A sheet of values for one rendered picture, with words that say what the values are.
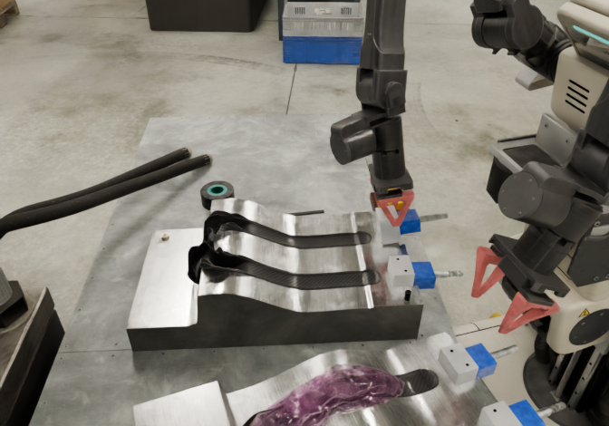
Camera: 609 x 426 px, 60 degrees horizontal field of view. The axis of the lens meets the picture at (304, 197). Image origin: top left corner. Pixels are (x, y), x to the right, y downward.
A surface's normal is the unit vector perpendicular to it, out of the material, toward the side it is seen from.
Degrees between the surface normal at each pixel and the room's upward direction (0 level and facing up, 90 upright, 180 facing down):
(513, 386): 0
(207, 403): 0
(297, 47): 90
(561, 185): 90
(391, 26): 71
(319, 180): 0
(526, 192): 63
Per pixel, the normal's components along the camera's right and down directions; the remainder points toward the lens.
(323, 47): -0.04, 0.60
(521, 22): 0.45, 0.28
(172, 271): 0.00, -0.81
